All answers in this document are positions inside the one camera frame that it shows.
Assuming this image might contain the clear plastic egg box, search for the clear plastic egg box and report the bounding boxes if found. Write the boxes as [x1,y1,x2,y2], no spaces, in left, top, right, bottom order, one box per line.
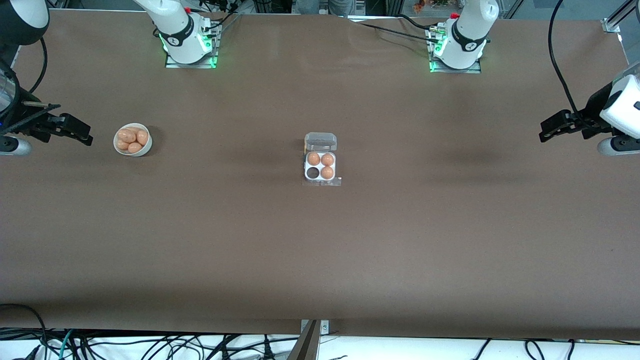
[302,132,342,187]

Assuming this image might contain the person in blue jeans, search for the person in blue jeans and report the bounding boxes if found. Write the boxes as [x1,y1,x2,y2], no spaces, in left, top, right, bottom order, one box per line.
[295,0,351,17]

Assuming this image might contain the dark metal post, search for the dark metal post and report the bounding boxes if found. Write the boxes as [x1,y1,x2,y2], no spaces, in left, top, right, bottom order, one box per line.
[287,320,321,360]

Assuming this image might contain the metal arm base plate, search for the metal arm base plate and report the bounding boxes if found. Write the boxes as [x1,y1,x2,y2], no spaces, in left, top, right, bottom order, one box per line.
[429,25,482,74]
[165,20,220,69]

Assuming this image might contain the teal cable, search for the teal cable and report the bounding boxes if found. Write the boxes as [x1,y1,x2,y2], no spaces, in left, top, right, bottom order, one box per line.
[59,329,76,360]

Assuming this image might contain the black base cable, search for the black base cable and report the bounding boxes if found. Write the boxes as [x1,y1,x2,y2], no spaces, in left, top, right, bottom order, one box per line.
[397,14,441,32]
[356,22,441,43]
[202,0,242,36]

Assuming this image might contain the white round bowl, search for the white round bowl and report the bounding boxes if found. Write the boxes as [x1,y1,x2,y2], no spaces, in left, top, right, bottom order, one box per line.
[113,123,153,157]

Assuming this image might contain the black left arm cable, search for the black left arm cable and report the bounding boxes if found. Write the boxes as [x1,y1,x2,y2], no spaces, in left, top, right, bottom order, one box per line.
[548,0,586,121]

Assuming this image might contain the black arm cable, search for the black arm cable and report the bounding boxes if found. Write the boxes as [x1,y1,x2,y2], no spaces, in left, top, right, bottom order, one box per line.
[27,37,48,93]
[548,0,586,121]

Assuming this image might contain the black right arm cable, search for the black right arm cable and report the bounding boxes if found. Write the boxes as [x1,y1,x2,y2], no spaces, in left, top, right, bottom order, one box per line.
[27,37,48,93]

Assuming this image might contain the black looped floor cable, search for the black looped floor cable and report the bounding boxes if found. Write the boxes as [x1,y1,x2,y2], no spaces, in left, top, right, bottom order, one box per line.
[0,303,48,360]

